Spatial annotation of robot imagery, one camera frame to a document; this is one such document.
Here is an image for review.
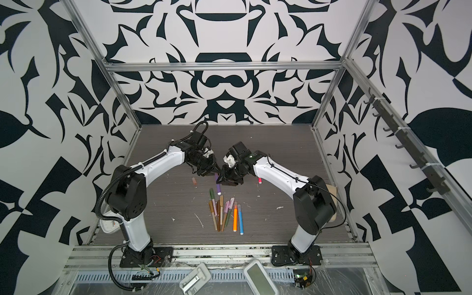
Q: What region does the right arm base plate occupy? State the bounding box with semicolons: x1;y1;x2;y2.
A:
271;245;323;267

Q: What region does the grey screen device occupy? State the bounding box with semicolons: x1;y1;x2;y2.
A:
243;259;279;295

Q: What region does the brown marker pen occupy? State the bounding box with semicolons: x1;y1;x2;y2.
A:
216;200;221;232

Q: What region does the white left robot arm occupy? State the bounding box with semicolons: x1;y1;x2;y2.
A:
95;131;218;253

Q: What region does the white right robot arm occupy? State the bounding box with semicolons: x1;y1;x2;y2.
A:
217;142;338;254

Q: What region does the purple highlighter pen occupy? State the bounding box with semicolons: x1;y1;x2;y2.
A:
215;174;222;196

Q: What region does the blue highlighter pen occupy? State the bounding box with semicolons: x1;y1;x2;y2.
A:
237;204;244;236

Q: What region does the black wall hook rail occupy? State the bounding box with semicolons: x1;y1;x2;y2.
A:
365;88;451;195

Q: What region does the orange highlighter pen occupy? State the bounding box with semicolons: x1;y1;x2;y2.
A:
232;202;238;232

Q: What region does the beige sponge block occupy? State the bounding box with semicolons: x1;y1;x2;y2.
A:
327;184;338;224

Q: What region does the small circuit board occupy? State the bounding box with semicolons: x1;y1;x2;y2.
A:
294;267;317;289

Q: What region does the black corrugated cable conduit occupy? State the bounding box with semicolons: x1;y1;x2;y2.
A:
95;120;209;292

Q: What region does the tan marker pen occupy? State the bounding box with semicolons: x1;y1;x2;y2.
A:
208;200;218;231

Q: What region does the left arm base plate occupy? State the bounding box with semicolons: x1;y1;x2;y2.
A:
119;247;174;268

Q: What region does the white handheld device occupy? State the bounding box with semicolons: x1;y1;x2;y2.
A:
179;263;212;295

